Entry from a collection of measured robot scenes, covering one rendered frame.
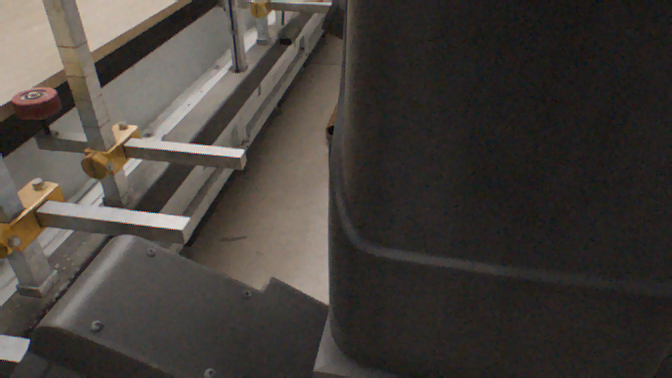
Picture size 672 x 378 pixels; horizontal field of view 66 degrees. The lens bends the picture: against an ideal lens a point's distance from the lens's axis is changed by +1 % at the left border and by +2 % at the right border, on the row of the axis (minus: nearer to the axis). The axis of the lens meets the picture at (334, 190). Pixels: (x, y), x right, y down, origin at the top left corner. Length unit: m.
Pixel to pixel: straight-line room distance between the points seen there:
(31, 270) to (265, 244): 1.22
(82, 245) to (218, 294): 0.91
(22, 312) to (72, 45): 0.44
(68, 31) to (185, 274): 0.85
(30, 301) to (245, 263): 1.10
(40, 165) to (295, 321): 1.14
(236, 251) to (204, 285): 1.87
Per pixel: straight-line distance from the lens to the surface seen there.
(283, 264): 1.95
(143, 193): 1.16
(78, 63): 1.00
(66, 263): 1.03
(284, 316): 0.16
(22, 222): 0.91
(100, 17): 1.66
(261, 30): 1.93
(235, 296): 0.16
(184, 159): 1.05
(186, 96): 1.78
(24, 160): 1.24
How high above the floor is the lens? 1.33
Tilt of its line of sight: 35 degrees down
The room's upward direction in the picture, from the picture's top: straight up
